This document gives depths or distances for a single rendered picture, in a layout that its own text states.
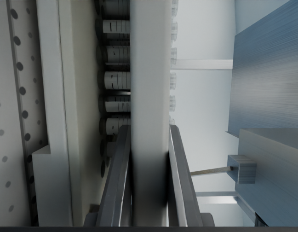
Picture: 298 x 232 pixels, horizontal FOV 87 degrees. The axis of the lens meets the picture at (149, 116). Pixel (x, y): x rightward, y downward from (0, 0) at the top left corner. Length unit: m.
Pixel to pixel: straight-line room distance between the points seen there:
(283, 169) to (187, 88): 3.24
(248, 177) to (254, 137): 0.05
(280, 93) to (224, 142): 3.12
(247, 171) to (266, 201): 0.04
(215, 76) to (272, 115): 3.18
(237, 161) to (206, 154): 3.25
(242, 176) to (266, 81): 0.37
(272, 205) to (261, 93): 0.38
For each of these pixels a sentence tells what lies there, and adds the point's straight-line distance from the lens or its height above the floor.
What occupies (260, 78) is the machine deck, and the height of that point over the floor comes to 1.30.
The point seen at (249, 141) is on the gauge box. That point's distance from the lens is 0.26.
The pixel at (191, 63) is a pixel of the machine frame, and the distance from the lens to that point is 1.12.
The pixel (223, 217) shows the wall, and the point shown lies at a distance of 4.01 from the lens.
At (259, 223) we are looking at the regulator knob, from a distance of 0.28.
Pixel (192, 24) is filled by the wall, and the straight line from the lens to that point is 4.00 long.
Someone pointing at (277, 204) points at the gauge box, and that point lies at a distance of 0.24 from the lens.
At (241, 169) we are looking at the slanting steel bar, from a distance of 0.25.
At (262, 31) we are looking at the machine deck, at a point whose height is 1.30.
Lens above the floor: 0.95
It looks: 1 degrees up
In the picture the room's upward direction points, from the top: 90 degrees clockwise
